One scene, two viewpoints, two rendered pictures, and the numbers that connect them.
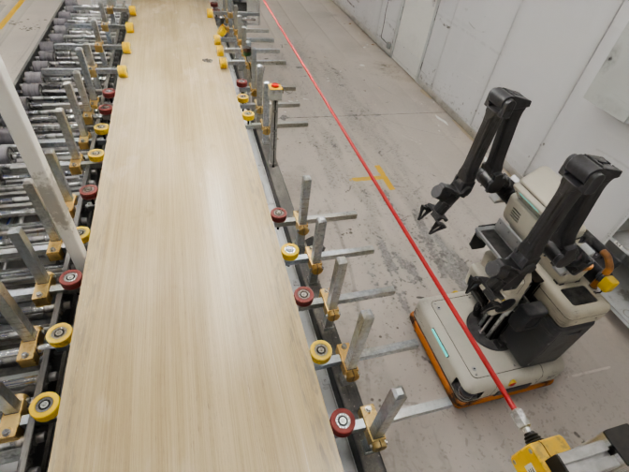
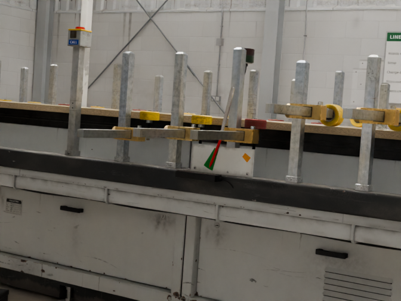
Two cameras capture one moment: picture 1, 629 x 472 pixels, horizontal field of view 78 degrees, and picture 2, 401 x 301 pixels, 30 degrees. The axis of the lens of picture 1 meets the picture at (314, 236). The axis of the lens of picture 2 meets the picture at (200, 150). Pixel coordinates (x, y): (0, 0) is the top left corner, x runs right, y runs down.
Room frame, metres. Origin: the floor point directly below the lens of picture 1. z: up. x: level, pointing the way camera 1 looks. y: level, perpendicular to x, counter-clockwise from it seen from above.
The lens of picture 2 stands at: (4.92, -1.12, 0.92)
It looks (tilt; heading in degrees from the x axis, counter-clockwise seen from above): 3 degrees down; 143
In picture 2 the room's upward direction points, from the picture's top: 4 degrees clockwise
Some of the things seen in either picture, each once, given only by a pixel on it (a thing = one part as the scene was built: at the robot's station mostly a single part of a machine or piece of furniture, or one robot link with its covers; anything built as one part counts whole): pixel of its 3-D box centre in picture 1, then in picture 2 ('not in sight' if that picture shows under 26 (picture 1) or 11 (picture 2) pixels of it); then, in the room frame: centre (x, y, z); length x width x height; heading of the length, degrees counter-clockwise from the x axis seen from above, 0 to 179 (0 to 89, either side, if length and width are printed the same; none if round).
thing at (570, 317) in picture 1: (528, 295); not in sight; (1.42, -1.19, 0.59); 0.55 x 0.34 x 0.83; 21
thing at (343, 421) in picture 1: (340, 426); not in sight; (0.50, -0.17, 0.85); 0.08 x 0.08 x 0.11
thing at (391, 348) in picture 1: (366, 354); not in sight; (0.80, -0.27, 0.80); 0.43 x 0.03 x 0.04; 111
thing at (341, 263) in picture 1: (332, 299); not in sight; (0.97, -0.11, 0.90); 0.04 x 0.04 x 0.48; 21
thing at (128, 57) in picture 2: (266, 117); (125, 112); (2.37, 0.43, 0.90); 0.04 x 0.04 x 0.48; 21
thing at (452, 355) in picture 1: (482, 340); not in sight; (1.38, -1.10, 0.16); 0.67 x 0.64 x 0.25; 111
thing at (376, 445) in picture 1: (372, 427); not in sight; (0.52, -0.28, 0.82); 0.14 x 0.06 x 0.05; 21
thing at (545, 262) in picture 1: (560, 258); not in sight; (1.42, -1.21, 0.87); 0.23 x 0.15 x 0.11; 21
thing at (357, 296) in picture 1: (347, 298); not in sight; (1.03, -0.18, 0.83); 0.43 x 0.03 x 0.04; 111
